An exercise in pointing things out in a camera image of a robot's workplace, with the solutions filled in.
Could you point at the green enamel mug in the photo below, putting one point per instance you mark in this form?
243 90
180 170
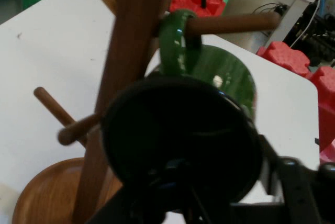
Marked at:
222 67

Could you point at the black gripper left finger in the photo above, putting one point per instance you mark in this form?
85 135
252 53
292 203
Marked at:
172 195

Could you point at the black electronic equipment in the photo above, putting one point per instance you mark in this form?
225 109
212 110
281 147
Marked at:
319 38

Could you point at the wooden mug tree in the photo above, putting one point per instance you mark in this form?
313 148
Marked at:
131 38

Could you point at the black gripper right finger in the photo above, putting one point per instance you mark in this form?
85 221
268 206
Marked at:
301 192

